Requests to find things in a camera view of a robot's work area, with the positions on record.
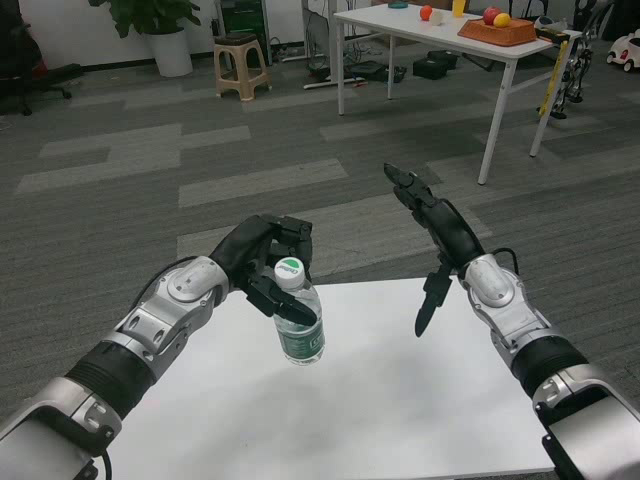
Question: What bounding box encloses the white desk frame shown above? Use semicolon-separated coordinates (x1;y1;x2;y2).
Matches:
302;0;346;91

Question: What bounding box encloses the black office chair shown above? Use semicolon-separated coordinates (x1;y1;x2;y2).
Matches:
0;0;84;116

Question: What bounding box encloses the beige plastic stool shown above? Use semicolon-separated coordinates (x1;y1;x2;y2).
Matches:
213;34;274;102

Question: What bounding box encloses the clear water bottle green label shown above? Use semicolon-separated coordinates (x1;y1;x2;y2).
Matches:
272;256;326;367

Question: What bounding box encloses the standing silver humanoid robot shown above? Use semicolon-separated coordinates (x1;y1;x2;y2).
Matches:
549;0;614;120

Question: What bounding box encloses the yellow measuring tape strip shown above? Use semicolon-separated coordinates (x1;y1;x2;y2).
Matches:
538;39;569;117

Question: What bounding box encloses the black flat bag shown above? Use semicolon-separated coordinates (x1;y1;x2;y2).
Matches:
347;60;407;85

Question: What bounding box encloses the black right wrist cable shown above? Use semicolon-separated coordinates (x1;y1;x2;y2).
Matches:
492;247;521;276

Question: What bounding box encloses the black equipment case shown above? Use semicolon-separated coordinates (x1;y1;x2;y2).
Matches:
412;49;459;79

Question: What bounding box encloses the white table with metal legs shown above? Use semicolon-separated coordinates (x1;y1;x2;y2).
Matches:
333;2;584;186

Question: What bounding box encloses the green leafy plant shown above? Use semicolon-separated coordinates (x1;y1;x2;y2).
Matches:
89;0;202;39

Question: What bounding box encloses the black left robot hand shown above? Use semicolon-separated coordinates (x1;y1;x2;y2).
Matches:
208;213;322;329

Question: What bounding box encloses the white toy car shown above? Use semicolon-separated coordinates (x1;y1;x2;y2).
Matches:
606;34;640;74

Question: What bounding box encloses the orange wicker basket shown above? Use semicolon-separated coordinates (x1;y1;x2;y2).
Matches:
457;17;537;48

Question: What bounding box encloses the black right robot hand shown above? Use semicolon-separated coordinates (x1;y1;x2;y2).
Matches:
383;162;486;338

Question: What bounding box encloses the green black cabinet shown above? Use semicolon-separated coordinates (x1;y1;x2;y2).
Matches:
220;0;267;37

